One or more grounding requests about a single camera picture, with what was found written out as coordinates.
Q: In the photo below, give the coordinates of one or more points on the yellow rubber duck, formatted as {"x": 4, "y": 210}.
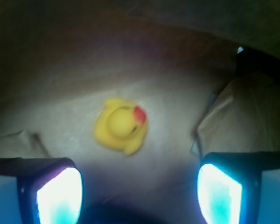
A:
{"x": 121, "y": 126}

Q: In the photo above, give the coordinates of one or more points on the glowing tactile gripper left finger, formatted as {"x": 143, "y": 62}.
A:
{"x": 40, "y": 191}

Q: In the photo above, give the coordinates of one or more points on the crumpled brown paper bag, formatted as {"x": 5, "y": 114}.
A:
{"x": 59, "y": 59}

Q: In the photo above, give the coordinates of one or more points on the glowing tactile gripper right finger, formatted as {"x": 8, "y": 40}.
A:
{"x": 239, "y": 188}

